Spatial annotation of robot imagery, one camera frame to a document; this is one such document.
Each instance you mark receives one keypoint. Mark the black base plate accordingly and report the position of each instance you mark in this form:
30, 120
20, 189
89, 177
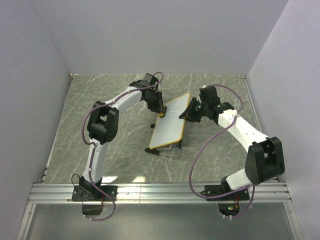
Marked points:
110, 193
215, 190

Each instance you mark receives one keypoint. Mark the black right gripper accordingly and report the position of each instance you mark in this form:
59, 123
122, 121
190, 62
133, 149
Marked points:
188, 114

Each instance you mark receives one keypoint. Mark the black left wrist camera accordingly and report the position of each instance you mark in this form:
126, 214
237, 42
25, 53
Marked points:
150, 80

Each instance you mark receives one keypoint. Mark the yellow-framed whiteboard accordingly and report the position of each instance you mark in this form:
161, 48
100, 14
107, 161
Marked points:
168, 131

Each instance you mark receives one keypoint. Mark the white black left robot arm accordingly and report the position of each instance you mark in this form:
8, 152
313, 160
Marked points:
102, 127

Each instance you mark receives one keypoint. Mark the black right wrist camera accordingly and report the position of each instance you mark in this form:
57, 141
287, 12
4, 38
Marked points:
208, 94

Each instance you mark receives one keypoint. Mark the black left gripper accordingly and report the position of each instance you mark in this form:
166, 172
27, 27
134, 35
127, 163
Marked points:
159, 107

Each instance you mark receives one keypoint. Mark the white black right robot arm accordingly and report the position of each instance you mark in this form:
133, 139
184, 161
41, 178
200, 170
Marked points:
264, 154

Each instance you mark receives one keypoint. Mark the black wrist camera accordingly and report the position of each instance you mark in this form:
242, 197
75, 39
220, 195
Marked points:
208, 94
150, 80

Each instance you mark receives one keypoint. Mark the aluminium mounting rail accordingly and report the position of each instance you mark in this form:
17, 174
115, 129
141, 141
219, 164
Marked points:
152, 193

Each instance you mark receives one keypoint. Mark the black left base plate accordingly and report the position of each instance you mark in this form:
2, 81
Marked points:
110, 193

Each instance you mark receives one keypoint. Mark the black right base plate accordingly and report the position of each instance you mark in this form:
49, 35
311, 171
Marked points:
215, 190

